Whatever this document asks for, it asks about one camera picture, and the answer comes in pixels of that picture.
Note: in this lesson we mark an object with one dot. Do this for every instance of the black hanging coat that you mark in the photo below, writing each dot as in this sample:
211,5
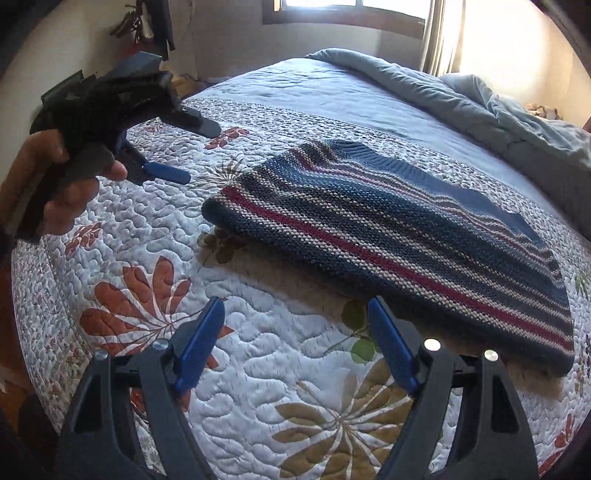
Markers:
162,23

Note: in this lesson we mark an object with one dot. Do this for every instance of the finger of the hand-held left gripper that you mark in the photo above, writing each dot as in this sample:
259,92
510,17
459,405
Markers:
166,173
198,124

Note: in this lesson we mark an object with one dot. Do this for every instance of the light blue quilted bedsheet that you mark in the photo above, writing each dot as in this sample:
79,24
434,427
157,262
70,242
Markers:
332,101

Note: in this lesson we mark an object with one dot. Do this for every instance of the grey-blue comforter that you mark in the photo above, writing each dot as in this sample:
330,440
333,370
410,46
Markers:
461,115

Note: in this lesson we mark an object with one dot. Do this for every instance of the wooden coat rack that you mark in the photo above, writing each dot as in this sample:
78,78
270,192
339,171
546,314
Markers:
131,23

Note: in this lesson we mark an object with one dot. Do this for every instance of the floral quilted bedspread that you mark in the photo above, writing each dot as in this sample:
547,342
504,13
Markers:
231,332

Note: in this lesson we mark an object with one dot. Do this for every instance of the striped knit sweater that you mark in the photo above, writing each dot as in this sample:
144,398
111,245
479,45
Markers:
369,230

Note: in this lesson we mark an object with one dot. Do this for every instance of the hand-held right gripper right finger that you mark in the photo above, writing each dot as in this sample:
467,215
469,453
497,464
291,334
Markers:
392,346

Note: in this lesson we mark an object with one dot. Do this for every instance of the patterned pillow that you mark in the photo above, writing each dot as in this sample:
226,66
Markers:
542,111

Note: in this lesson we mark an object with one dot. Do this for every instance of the wooden framed window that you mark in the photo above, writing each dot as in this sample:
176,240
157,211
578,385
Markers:
351,11

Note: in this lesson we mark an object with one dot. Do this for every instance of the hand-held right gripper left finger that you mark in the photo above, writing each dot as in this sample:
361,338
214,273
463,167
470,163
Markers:
198,337

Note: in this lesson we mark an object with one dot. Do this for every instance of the person's left hand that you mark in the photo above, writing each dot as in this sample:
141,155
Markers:
69,203

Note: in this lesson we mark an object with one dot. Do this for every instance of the striped beige curtain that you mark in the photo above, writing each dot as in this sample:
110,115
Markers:
441,37

